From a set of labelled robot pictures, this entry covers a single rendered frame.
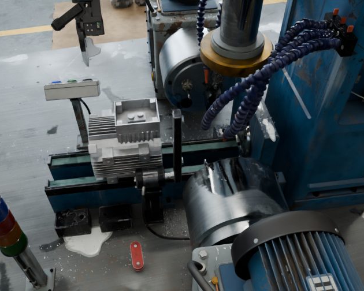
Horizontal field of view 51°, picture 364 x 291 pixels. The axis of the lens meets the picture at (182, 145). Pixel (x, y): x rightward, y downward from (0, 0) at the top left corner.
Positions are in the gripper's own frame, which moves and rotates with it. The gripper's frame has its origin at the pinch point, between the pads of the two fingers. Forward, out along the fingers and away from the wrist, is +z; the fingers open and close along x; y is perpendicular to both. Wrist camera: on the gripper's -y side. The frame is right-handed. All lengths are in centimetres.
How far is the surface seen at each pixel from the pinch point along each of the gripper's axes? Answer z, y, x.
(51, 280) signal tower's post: 58, -14, -32
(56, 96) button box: 9.6, -10.2, -3.6
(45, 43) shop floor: -13, -59, 223
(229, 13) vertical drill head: -9, 38, -44
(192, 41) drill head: -4.1, 35.7, -2.5
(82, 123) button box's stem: 21.2, -4.8, 6.1
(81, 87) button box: 7.6, -2.0, -3.6
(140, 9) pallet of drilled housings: -37, 26, 231
